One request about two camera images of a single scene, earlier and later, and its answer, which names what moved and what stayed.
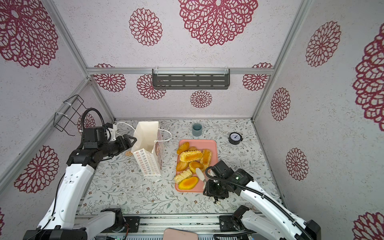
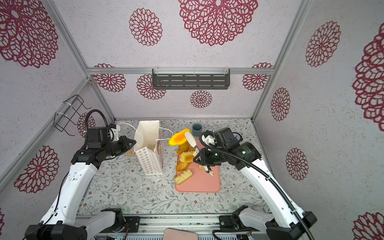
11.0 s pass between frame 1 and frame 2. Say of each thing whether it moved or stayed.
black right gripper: moved
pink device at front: stayed
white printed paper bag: stayed
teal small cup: stayed
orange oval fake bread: moved
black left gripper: stayed
